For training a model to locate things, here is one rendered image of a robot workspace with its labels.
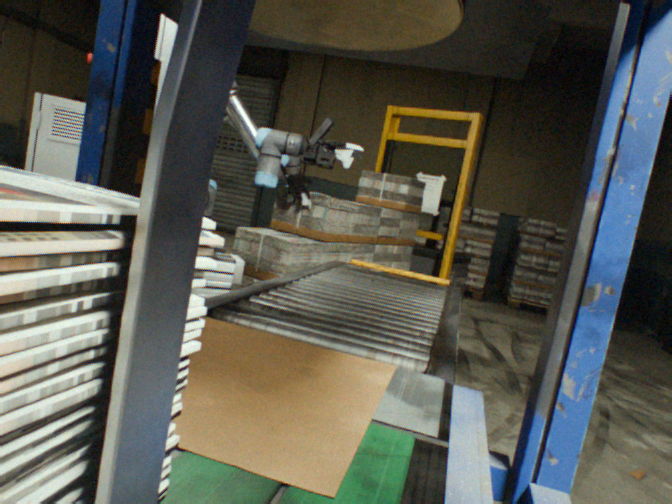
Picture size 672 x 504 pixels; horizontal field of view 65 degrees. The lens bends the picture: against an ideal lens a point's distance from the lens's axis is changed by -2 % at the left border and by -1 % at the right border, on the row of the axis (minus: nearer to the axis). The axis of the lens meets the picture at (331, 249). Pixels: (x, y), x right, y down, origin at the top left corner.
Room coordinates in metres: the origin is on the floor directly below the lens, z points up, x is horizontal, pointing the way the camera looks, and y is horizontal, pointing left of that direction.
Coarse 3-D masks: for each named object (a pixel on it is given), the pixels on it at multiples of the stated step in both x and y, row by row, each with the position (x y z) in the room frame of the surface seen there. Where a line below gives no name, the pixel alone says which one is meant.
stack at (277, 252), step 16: (240, 240) 2.70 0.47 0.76; (256, 240) 2.63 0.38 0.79; (272, 240) 2.58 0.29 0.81; (288, 240) 2.54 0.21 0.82; (304, 240) 2.66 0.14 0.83; (240, 256) 2.67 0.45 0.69; (256, 256) 2.62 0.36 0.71; (272, 256) 2.57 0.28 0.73; (288, 256) 2.52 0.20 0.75; (304, 256) 2.61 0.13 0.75; (320, 256) 2.74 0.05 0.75; (336, 256) 2.89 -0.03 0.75; (352, 256) 3.04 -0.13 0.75; (368, 256) 3.21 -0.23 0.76; (384, 256) 3.39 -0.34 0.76; (272, 272) 2.56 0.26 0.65; (288, 272) 2.53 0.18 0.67; (384, 272) 3.43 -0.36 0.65
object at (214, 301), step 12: (324, 264) 2.10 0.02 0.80; (336, 264) 2.18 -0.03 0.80; (288, 276) 1.65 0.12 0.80; (300, 276) 1.70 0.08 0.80; (240, 288) 1.33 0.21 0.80; (252, 288) 1.36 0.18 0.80; (264, 288) 1.39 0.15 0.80; (276, 288) 1.45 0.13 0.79; (204, 300) 1.12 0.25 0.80; (216, 300) 1.15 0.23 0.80; (228, 300) 1.17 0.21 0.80; (240, 300) 1.21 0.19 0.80
